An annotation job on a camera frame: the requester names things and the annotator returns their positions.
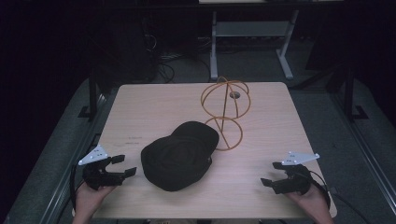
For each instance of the black cap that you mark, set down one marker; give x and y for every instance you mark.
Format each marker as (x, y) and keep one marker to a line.
(179, 157)

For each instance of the white metal desk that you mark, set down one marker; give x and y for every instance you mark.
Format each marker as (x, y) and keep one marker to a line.
(249, 28)

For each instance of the person's left hand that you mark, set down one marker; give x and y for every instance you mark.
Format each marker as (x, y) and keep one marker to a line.
(90, 199)

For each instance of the black metal post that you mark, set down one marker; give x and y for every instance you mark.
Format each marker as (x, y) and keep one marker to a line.
(92, 93)
(349, 93)

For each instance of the aluminium frame rail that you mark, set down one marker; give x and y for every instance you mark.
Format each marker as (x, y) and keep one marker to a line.
(364, 146)
(71, 161)

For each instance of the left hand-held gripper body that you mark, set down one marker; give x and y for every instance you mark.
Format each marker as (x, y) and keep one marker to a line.
(99, 179)

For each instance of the small round grey disc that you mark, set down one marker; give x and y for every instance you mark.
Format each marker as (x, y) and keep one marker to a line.
(234, 95)

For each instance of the person's right hand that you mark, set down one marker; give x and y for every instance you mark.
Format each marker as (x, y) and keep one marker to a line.
(314, 202)

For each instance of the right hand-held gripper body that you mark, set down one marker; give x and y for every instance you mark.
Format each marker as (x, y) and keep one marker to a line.
(294, 183)

